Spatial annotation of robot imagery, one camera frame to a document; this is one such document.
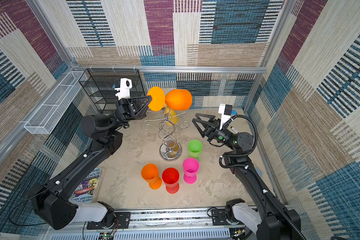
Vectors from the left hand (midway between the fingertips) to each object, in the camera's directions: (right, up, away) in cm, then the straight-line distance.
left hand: (150, 102), depth 45 cm
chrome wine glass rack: (+2, -23, +51) cm, 56 cm away
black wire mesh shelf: (-47, +21, +58) cm, 78 cm away
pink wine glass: (+14, -29, +35) cm, 48 cm away
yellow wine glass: (+4, -3, +30) cm, 30 cm away
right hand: (+14, -5, +15) cm, 21 cm away
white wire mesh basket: (-55, -4, +26) cm, 61 cm away
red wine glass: (+4, -32, +30) cm, 44 cm away
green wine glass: (+17, -20, +42) cm, 49 cm away
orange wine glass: (-7, -32, +33) cm, 46 cm away
